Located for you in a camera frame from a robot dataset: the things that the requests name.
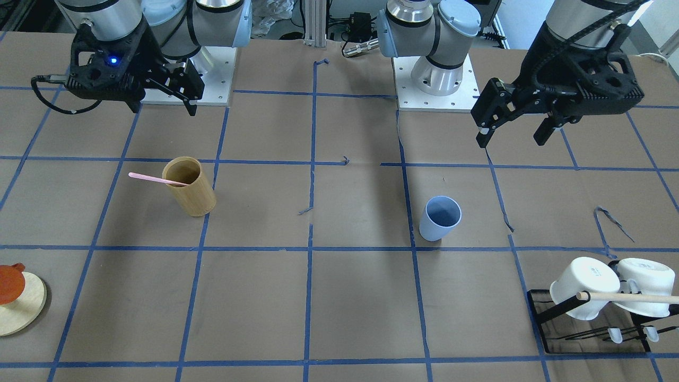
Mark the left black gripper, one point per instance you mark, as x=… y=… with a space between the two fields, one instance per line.
x=537 y=59

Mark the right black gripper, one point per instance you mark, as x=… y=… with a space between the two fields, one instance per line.
x=150 y=57

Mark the pink chopstick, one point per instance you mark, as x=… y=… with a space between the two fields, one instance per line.
x=136 y=175

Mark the light blue plastic cup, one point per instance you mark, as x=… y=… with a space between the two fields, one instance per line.
x=440 y=215

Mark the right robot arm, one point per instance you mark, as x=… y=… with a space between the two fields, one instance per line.
x=180 y=27

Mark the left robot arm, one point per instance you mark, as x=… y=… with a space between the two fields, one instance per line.
x=443 y=33

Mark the orange cup on stand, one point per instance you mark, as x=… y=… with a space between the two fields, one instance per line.
x=12 y=282

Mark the bamboo cylinder holder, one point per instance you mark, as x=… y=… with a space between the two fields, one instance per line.
x=196 y=196

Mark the white mug near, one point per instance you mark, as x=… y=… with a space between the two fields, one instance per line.
x=584 y=274

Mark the white mug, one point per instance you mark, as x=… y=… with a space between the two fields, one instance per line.
x=644 y=276
x=584 y=274

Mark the white mug far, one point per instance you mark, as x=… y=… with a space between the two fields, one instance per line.
x=644 y=276

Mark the aluminium frame post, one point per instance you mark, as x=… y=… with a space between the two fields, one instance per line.
x=315 y=22

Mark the black wire mug rack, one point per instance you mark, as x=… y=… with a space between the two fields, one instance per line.
x=590 y=323

